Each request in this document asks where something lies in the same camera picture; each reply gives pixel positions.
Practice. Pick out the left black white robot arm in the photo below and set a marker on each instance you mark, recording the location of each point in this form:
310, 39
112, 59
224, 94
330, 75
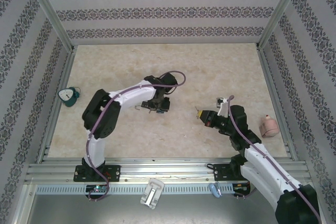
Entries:
131, 95

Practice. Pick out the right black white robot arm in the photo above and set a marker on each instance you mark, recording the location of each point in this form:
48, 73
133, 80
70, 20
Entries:
262, 171

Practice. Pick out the pink toy bottle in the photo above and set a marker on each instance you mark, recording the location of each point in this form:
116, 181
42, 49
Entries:
269, 127

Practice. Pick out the right controller circuit board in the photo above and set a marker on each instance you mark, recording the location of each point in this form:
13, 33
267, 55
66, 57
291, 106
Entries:
240, 187

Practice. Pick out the controller circuit board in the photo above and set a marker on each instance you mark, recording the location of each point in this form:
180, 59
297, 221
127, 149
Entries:
240, 187
97, 187

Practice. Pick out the light blue clip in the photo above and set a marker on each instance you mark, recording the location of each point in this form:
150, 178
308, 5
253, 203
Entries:
215, 191

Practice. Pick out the left controller circuit board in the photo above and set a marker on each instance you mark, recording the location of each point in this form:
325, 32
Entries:
97, 187

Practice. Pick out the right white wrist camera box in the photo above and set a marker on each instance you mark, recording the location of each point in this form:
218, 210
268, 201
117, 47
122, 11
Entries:
220, 101

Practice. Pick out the aluminium side rail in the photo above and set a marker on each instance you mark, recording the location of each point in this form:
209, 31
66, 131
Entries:
63, 77
270, 77

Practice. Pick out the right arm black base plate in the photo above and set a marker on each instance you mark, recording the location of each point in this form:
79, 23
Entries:
223, 172

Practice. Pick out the aluminium mounting rail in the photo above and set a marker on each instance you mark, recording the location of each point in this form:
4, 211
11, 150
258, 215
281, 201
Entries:
168, 172

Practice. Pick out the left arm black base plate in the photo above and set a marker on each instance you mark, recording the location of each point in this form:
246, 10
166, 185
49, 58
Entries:
113, 172

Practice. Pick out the white plastic bracket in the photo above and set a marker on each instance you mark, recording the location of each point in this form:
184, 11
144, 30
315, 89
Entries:
152, 195

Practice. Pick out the aluminium frame post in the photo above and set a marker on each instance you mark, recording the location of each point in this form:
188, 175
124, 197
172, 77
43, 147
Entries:
50, 14
281, 11

